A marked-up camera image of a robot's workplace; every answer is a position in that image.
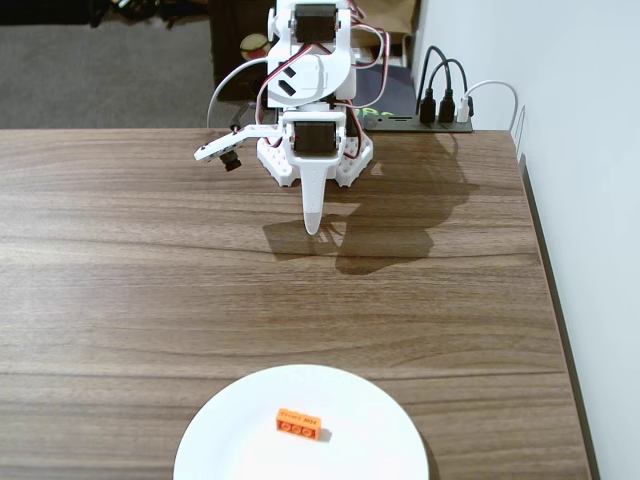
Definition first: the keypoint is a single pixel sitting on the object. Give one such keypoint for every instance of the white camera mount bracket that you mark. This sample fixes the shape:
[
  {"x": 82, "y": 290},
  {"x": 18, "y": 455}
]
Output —
[{"x": 225, "y": 144}]

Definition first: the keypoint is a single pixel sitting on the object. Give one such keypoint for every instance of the white round plate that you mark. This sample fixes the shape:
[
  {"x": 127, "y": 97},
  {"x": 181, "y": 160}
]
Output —
[{"x": 240, "y": 440}]

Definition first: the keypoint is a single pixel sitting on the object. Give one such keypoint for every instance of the black wrist camera lens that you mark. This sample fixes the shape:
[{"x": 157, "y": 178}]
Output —
[{"x": 231, "y": 163}]

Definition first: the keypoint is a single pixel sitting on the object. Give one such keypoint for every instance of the brown cardboard box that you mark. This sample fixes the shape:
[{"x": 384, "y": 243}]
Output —
[{"x": 385, "y": 17}]

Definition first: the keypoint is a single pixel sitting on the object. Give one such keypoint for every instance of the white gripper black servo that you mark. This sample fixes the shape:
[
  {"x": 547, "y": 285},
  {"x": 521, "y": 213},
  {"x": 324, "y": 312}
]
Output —
[{"x": 314, "y": 139}]

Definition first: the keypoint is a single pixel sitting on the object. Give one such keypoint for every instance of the orange lego block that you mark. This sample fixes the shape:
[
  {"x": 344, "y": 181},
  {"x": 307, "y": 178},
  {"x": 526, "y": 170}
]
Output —
[{"x": 297, "y": 426}]

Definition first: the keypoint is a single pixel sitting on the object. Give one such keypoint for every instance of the black cabinet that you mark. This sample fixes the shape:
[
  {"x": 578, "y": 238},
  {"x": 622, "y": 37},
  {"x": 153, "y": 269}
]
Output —
[{"x": 230, "y": 30}]

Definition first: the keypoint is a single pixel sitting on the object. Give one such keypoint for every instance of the round red cream ball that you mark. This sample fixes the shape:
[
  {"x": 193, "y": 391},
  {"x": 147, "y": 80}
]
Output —
[{"x": 254, "y": 46}]

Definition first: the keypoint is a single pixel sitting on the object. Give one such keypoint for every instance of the black usb hub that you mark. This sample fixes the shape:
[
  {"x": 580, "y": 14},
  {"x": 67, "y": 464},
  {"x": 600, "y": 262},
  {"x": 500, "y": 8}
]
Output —
[{"x": 425, "y": 127}]

